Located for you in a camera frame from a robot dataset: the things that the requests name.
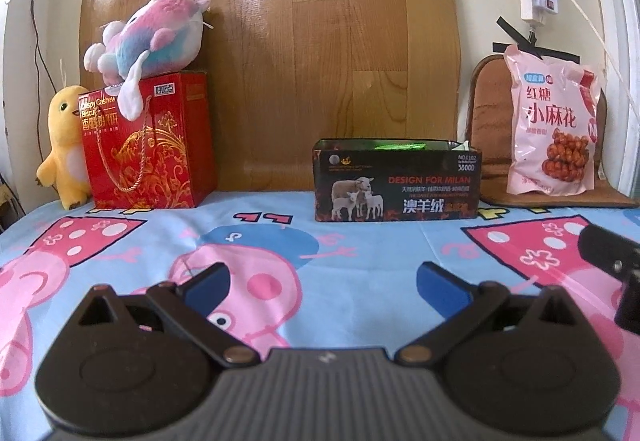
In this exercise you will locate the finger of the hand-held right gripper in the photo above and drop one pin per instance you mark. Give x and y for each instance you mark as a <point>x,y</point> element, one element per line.
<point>610,251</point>

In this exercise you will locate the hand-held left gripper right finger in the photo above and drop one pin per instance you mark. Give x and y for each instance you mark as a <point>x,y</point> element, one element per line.
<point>440,286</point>

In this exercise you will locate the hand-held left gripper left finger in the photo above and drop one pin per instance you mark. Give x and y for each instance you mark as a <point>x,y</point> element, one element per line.
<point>207,286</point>

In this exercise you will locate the black printed box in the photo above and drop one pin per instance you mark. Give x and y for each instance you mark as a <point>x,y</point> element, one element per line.
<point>400,186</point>

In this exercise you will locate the green snack packet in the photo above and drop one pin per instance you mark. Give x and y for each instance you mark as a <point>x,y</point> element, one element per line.
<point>400,147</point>

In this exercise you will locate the cartoon printed bed sheet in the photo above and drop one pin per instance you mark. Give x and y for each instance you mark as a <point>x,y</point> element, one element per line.
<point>320,251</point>

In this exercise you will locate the pink snack bag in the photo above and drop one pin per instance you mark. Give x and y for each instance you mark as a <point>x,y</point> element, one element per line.
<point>550,121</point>

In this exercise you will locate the red gift box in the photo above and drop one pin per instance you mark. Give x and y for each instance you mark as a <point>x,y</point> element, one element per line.
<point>165,146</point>

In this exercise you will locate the brown seat cushion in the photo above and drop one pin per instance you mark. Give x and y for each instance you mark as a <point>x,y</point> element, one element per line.
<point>490,121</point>

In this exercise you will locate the yellow plush toy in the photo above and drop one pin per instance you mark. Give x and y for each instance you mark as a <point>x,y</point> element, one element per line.
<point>65,146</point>

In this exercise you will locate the black tape strip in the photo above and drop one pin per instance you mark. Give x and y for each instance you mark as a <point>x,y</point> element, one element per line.
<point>520,38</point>

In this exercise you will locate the pink blue plush toy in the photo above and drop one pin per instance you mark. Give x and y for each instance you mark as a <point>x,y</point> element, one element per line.
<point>155,36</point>

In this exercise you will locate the wooden board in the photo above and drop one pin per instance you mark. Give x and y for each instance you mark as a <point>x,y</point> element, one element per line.
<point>300,46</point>

